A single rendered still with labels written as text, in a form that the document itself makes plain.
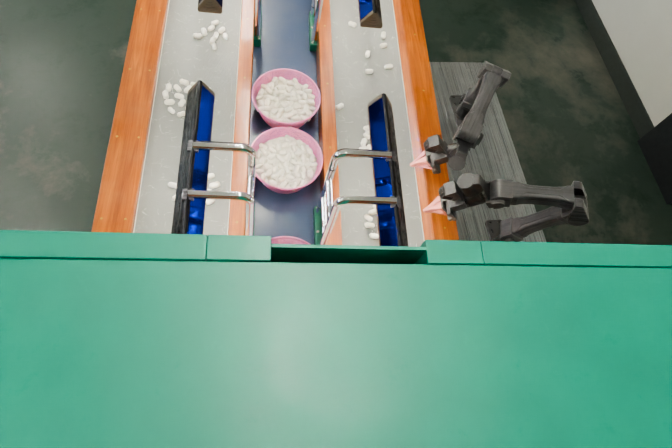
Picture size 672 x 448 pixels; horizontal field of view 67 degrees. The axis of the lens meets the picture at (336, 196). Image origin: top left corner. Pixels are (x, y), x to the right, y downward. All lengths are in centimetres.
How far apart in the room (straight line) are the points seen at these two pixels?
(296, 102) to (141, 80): 58
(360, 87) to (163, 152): 82
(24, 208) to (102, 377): 225
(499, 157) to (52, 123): 220
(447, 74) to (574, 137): 130
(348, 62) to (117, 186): 104
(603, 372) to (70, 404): 55
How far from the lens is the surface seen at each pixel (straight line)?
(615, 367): 67
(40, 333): 58
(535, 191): 166
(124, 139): 190
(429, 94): 214
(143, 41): 218
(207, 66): 211
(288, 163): 185
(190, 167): 140
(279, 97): 201
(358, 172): 187
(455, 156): 172
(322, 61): 213
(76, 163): 282
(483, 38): 369
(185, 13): 231
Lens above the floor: 232
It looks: 61 degrees down
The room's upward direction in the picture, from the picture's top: 19 degrees clockwise
